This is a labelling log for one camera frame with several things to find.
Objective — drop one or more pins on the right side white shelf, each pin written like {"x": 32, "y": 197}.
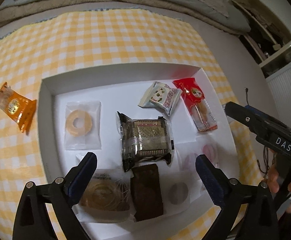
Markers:
{"x": 269, "y": 40}

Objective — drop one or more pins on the orange cracker packet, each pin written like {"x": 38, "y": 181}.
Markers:
{"x": 19, "y": 108}

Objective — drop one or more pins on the yellow checkered mat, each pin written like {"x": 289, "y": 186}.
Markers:
{"x": 76, "y": 40}

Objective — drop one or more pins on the beige donut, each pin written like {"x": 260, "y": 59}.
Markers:
{"x": 82, "y": 126}

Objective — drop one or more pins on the white shallow box tray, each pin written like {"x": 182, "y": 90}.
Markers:
{"x": 119, "y": 88}

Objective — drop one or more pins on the white cartoon candy packet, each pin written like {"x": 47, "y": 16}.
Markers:
{"x": 162, "y": 96}

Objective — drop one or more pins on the pink donut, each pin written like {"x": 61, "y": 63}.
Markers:
{"x": 208, "y": 147}

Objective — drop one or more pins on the red snack packet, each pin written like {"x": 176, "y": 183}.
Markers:
{"x": 194, "y": 100}

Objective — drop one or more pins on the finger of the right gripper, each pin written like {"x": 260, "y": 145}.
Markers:
{"x": 263, "y": 128}
{"x": 257, "y": 112}

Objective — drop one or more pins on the purple donut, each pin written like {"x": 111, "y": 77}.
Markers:
{"x": 176, "y": 192}

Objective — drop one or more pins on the swirl cookie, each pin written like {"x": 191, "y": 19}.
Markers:
{"x": 107, "y": 198}

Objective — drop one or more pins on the person right hand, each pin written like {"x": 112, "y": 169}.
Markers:
{"x": 285, "y": 184}

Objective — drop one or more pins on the dark brown snack packet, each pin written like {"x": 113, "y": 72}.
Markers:
{"x": 146, "y": 192}

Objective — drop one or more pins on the black silver cake packet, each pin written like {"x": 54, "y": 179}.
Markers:
{"x": 144, "y": 140}

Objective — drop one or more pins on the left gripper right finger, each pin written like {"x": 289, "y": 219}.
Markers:
{"x": 260, "y": 219}

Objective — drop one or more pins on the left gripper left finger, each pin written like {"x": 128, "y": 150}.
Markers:
{"x": 32, "y": 220}

